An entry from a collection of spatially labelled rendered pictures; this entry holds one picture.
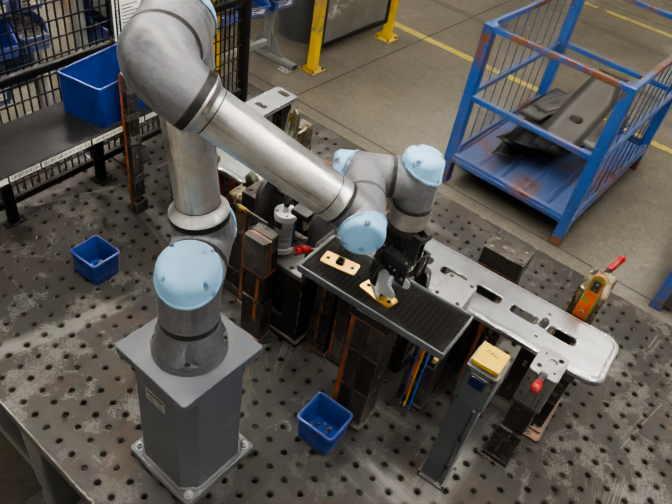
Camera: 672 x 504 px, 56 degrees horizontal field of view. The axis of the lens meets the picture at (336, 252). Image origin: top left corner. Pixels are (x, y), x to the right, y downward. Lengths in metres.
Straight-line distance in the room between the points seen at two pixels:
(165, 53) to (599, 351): 1.22
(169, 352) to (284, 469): 0.52
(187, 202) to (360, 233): 0.35
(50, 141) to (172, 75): 1.13
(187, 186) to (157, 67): 0.31
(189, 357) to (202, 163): 0.37
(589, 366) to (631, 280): 2.05
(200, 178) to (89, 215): 1.13
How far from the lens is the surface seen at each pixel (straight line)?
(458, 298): 1.49
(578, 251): 3.68
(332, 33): 4.77
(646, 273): 3.77
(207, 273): 1.13
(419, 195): 1.13
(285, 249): 1.67
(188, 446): 1.42
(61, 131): 2.04
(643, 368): 2.18
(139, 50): 0.93
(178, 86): 0.90
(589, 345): 1.69
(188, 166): 1.13
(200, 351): 1.23
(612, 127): 3.27
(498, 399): 1.87
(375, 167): 1.10
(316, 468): 1.63
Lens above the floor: 2.13
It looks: 42 degrees down
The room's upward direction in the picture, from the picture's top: 11 degrees clockwise
